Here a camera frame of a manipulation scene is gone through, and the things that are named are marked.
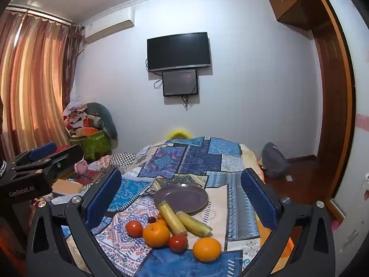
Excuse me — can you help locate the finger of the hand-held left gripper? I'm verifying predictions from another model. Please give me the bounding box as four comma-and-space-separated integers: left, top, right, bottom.
17, 145, 85, 179
12, 142, 57, 168

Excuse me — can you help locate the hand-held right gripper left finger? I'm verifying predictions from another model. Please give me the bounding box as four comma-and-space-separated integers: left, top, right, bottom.
26, 167, 122, 277

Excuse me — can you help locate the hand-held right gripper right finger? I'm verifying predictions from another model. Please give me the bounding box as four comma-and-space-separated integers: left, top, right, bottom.
241, 167, 336, 277

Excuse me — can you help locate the red tomato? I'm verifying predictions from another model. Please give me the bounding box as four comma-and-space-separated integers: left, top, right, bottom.
126, 220, 144, 238
169, 235, 188, 253

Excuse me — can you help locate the medium orange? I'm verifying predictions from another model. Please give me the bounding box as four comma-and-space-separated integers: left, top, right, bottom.
142, 222, 171, 248

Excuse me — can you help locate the large orange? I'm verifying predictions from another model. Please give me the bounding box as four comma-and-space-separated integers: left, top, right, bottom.
193, 237, 222, 262

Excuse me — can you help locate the brown round plate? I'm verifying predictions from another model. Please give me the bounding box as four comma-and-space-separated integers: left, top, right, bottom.
153, 185, 209, 215

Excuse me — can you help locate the pink plush toy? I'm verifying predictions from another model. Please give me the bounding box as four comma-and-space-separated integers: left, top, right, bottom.
74, 161, 90, 177

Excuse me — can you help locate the cardboard box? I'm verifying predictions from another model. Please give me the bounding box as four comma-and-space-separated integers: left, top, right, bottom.
53, 178, 83, 194

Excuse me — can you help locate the green storage box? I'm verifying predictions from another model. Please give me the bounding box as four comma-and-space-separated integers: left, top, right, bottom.
69, 130, 113, 163

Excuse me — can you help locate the orange box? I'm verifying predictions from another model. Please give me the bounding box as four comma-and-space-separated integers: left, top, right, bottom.
76, 127, 99, 137

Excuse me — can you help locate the grey backpack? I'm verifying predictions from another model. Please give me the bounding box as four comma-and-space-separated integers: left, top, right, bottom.
261, 142, 291, 179

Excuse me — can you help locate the pile of clothes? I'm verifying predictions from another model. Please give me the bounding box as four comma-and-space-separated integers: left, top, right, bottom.
63, 97, 97, 137

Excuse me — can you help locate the black white checkered cloth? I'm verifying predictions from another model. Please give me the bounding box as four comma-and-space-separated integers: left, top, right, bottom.
110, 152, 137, 168

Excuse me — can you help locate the grey-green pillow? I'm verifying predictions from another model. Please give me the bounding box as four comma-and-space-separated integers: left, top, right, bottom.
86, 102, 118, 139

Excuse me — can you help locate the orange striped curtain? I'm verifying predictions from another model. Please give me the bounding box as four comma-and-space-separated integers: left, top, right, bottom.
0, 7, 85, 163

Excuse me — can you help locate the blue patchwork blanket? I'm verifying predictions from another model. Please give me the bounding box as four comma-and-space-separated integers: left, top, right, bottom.
52, 135, 267, 277

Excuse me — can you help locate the yellow plastic object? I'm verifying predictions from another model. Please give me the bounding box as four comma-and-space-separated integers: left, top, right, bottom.
168, 128, 191, 141

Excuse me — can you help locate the small black monitor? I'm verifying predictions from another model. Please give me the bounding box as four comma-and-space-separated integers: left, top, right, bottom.
162, 69, 199, 97

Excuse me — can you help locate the white air conditioner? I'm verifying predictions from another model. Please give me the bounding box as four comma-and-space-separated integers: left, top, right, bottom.
83, 8, 136, 45

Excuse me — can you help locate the black wall television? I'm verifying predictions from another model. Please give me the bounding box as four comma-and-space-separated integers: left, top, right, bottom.
147, 32, 213, 73

